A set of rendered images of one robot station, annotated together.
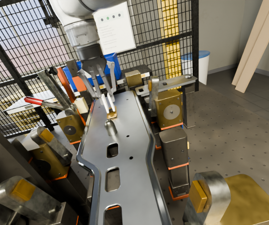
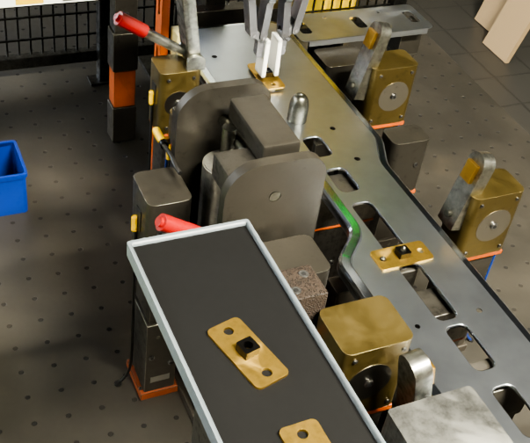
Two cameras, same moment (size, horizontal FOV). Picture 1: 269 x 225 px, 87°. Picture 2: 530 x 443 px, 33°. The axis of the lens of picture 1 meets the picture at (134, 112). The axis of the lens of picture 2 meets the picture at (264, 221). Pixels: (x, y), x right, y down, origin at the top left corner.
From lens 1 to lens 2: 1.11 m
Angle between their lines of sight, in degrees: 25
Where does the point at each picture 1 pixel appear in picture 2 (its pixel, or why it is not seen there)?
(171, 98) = (401, 69)
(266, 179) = (517, 245)
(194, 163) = not seen: hidden behind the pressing
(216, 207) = (484, 174)
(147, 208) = (403, 204)
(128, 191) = (373, 192)
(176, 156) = (403, 172)
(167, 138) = (400, 138)
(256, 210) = (507, 188)
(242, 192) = (499, 179)
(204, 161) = not seen: hidden behind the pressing
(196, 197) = (470, 170)
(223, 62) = not seen: outside the picture
